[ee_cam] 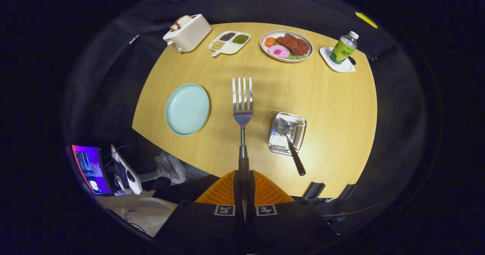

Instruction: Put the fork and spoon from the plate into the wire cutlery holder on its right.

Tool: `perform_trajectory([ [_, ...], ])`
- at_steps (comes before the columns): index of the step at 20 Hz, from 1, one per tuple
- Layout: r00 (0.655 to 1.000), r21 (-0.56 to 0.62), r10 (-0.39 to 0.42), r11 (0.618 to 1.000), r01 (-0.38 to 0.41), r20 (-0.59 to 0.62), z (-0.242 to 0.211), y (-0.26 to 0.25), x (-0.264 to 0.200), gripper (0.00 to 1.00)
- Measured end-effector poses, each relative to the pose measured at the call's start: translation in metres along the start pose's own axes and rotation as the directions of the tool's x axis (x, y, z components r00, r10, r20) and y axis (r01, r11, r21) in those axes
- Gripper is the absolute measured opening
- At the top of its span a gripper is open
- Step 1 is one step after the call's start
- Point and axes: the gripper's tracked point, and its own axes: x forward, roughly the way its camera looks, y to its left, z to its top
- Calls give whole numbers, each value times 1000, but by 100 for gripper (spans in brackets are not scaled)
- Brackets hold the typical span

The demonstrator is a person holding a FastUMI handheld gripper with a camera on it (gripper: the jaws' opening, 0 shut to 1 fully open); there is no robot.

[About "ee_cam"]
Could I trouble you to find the white compartment tray with beans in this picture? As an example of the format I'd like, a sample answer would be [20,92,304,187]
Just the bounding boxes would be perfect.
[208,31,251,57]

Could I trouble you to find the silver spoon with dark handle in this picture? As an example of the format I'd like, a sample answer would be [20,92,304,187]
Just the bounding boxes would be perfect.
[274,117,306,176]

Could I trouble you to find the black backdrop cloth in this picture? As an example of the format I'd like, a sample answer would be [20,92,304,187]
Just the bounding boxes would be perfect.
[61,0,429,210]

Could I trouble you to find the white food plate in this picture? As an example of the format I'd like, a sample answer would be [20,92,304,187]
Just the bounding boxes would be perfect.
[260,30,314,63]

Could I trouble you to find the toast slices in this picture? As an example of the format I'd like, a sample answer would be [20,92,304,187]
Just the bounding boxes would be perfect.
[170,15,193,31]

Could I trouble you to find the white bundled object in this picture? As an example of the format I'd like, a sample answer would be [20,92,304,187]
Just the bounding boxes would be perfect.
[155,151,187,183]

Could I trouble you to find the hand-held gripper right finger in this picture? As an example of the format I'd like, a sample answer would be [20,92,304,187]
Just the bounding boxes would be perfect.
[244,170,338,254]

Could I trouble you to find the silver fork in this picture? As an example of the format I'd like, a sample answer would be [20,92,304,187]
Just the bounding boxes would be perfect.
[232,77,254,225]

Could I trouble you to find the pink round food slice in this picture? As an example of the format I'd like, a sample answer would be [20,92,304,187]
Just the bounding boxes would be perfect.
[268,45,290,59]

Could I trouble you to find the white toaster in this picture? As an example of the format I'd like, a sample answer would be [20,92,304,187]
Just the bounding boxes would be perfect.
[163,14,213,53]

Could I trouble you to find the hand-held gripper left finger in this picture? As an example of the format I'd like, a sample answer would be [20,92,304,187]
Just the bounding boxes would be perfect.
[153,170,245,254]

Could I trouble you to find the brown meat pieces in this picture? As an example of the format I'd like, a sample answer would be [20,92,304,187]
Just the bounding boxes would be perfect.
[276,33,310,56]

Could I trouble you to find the beige cloth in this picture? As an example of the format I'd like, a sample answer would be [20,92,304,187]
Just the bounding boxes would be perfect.
[95,190,178,237]

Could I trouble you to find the light teal plate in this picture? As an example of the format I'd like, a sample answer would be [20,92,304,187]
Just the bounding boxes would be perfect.
[165,83,211,137]

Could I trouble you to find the laptop screen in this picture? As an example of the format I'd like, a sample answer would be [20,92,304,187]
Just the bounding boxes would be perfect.
[71,145,112,195]

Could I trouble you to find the green label water bottle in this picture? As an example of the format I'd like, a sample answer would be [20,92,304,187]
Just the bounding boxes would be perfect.
[329,31,359,65]

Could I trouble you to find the small metal basket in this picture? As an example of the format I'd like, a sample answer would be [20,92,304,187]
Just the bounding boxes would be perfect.
[268,112,307,156]

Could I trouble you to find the dark cloth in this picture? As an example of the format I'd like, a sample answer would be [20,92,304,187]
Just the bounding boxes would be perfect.
[153,175,220,203]

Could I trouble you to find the white square coaster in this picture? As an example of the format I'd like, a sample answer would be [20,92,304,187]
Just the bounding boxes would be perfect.
[319,47,357,73]

